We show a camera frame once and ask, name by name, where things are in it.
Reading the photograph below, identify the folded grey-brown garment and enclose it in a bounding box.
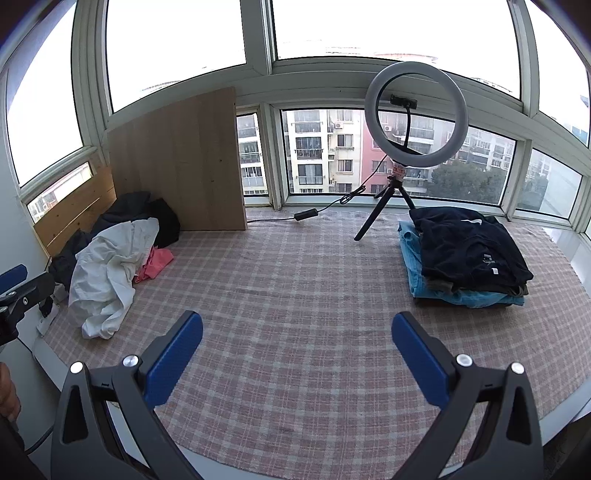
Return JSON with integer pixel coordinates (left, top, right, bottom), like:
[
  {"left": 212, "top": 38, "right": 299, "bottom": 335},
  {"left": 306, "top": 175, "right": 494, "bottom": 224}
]
[{"left": 427, "top": 279, "right": 529, "bottom": 297}]

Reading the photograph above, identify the black ring light cable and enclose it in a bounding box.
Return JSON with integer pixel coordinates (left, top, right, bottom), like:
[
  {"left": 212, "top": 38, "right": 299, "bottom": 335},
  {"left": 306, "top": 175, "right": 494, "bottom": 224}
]
[{"left": 247, "top": 157, "right": 389, "bottom": 222}]

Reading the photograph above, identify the light wooden board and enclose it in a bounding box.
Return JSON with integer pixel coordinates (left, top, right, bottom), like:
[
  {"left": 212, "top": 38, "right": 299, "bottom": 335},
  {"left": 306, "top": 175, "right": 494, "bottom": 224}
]
[{"left": 107, "top": 87, "right": 249, "bottom": 232}]

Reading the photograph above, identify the pine wood panel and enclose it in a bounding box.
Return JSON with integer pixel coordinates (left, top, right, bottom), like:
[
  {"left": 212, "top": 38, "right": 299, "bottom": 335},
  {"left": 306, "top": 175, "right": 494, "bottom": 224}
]
[{"left": 34, "top": 166, "right": 116, "bottom": 257}]

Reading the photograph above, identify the person's left forearm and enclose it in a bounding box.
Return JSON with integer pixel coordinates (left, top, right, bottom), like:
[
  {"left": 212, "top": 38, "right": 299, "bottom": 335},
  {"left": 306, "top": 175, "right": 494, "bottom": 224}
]
[{"left": 0, "top": 415, "right": 47, "bottom": 480}]

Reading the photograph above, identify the pink plaid blanket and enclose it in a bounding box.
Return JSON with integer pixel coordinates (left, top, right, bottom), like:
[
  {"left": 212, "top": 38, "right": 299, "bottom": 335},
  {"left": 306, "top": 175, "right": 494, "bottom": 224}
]
[{"left": 44, "top": 210, "right": 585, "bottom": 467}]

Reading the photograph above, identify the black tripod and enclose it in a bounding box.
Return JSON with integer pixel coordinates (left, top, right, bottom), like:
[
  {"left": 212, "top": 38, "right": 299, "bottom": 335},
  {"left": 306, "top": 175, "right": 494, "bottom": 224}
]
[{"left": 353, "top": 161, "right": 416, "bottom": 241}]

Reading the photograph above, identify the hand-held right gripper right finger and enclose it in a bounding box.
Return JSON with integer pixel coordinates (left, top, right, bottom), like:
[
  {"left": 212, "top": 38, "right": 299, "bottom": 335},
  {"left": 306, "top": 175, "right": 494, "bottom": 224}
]
[{"left": 392, "top": 311, "right": 546, "bottom": 480}]

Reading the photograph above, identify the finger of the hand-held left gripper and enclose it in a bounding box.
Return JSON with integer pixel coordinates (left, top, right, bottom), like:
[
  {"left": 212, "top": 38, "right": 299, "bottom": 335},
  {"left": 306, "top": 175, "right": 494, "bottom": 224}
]
[
  {"left": 0, "top": 272, "right": 55, "bottom": 347},
  {"left": 0, "top": 264, "right": 27, "bottom": 296}
]

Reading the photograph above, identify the white shirt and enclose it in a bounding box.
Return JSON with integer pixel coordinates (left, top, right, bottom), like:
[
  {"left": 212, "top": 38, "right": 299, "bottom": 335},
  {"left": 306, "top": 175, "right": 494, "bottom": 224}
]
[{"left": 68, "top": 218, "right": 160, "bottom": 340}]

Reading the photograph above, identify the dark grey garment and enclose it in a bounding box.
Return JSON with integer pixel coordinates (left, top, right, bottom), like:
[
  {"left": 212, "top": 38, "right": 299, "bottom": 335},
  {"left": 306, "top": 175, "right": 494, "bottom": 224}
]
[{"left": 48, "top": 191, "right": 155, "bottom": 292}]

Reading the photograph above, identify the folded blue garment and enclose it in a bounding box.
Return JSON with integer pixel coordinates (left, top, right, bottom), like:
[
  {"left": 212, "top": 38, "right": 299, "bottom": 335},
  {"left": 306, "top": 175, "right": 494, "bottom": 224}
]
[{"left": 398, "top": 220, "right": 526, "bottom": 309}]

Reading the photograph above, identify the folded navy garment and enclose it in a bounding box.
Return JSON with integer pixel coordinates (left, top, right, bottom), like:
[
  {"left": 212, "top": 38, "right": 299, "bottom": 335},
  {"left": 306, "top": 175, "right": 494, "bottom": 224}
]
[{"left": 409, "top": 207, "right": 534, "bottom": 292}]

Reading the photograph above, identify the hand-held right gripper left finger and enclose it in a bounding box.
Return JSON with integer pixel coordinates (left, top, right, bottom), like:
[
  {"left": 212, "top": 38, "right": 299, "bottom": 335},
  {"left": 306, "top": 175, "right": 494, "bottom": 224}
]
[{"left": 51, "top": 310, "right": 204, "bottom": 480}]

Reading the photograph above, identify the black phone holder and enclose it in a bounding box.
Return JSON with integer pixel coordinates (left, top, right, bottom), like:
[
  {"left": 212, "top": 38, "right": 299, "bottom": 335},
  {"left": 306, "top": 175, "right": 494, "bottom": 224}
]
[{"left": 390, "top": 95, "right": 419, "bottom": 153}]

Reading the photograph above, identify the black garment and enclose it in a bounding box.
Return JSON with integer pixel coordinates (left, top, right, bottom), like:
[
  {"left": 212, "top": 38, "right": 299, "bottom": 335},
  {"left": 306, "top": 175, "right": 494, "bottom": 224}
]
[{"left": 147, "top": 198, "right": 182, "bottom": 248}]

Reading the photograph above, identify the white power strip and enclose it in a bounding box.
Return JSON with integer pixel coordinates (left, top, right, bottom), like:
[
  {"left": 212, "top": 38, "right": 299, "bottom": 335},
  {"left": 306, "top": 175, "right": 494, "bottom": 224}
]
[{"left": 37, "top": 284, "right": 70, "bottom": 335}]

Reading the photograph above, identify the pink garment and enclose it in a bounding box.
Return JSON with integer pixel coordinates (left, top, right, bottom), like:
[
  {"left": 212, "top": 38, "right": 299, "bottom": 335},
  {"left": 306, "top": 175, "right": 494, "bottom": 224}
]
[{"left": 133, "top": 246, "right": 175, "bottom": 284}]

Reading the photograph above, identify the person's left hand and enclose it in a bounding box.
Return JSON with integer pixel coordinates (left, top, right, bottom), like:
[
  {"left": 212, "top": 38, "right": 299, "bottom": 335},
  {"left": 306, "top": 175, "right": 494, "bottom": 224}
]
[{"left": 0, "top": 362, "right": 21, "bottom": 421}]

